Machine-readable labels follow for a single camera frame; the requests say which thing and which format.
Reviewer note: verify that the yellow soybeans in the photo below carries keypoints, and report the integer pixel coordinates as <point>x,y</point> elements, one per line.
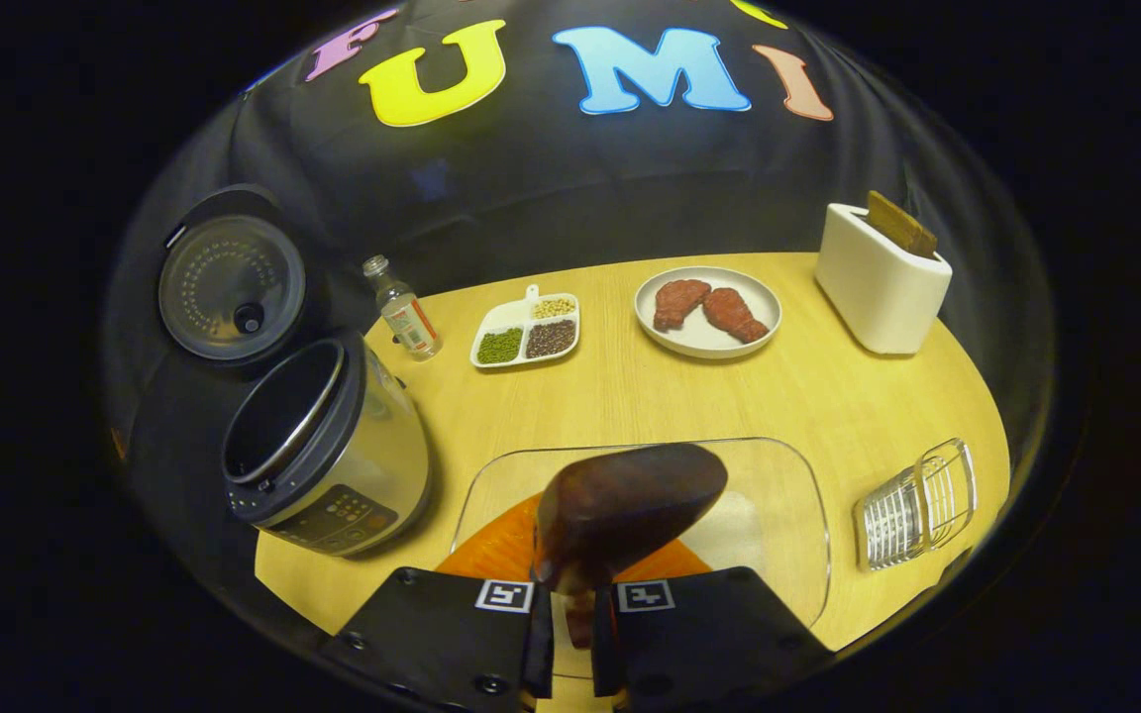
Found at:
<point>555,307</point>

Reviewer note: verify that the black silver rice cooker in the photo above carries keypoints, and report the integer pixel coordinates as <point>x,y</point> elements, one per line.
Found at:
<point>333,465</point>

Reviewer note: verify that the brown toast slice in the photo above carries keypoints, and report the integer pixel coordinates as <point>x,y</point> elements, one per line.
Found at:
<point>902,228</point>

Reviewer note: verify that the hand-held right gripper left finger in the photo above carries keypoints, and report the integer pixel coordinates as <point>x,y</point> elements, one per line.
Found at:
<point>432,634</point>

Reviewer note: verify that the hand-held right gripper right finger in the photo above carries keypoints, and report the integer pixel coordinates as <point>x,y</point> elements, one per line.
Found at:
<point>709,634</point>

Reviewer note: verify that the white divided dish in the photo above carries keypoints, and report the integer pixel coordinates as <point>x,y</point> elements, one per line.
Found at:
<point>506,317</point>

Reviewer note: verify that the white toaster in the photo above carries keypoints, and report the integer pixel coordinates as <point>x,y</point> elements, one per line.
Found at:
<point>878,297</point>

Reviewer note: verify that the clear glass tray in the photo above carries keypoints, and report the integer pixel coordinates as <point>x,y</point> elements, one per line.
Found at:
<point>788,495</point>

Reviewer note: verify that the green mung beans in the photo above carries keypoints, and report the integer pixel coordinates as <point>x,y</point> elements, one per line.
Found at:
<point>499,347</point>

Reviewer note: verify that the red-brown meat piece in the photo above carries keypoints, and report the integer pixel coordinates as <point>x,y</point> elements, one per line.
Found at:
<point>732,315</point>
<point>677,302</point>

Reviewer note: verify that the small clear glass bottle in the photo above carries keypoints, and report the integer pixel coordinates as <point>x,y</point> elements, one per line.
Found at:
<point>407,317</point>

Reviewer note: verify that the white round plate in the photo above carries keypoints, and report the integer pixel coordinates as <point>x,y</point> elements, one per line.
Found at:
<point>709,342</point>

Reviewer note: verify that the dark brown wooden spoon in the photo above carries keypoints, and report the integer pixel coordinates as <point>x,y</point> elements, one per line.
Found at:
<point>620,505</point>

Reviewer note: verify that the clear ribbed chopstick holder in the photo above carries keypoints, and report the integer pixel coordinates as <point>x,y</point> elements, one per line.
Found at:
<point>912,510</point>

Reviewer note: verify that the dark brown beans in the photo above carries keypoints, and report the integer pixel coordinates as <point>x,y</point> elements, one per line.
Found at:
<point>551,339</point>

